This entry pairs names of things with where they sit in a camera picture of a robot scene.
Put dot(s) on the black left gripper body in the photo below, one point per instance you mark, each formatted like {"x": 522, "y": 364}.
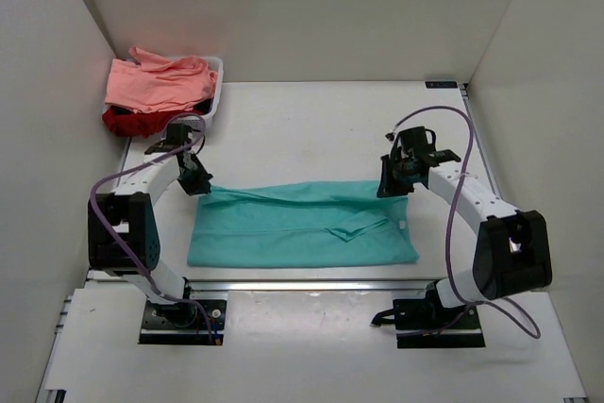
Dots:
{"x": 189, "y": 177}

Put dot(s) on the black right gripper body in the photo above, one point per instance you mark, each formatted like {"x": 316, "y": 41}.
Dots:
{"x": 401, "y": 174}

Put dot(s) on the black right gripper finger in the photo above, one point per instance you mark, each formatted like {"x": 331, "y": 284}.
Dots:
{"x": 400, "y": 189}
{"x": 385, "y": 186}

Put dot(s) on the teal t shirt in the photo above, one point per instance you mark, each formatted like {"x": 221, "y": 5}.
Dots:
{"x": 317, "y": 224}

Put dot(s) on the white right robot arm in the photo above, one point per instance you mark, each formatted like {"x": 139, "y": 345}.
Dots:
{"x": 512, "y": 253}

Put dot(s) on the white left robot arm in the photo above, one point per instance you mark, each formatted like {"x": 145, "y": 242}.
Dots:
{"x": 123, "y": 237}

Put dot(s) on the red t shirt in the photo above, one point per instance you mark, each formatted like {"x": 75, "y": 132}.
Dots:
{"x": 125, "y": 123}

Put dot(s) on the pink t shirt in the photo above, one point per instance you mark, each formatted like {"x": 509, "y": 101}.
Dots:
{"x": 150, "y": 83}

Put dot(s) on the white plastic basket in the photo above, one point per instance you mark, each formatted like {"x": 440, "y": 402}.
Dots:
{"x": 204, "y": 120}

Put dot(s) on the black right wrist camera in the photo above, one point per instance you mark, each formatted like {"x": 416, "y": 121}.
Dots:
{"x": 418, "y": 144}

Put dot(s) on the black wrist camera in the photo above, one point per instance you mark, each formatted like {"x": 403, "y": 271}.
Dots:
{"x": 177, "y": 136}
{"x": 418, "y": 144}

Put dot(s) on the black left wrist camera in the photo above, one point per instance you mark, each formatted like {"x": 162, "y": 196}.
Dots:
{"x": 177, "y": 136}

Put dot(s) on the aluminium table rail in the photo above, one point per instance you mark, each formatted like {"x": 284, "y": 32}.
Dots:
{"x": 317, "y": 285}

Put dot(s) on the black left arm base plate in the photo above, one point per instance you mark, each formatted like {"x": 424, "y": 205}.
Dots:
{"x": 183, "y": 324}

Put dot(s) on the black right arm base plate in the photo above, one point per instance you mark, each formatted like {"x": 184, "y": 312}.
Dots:
{"x": 422, "y": 322}

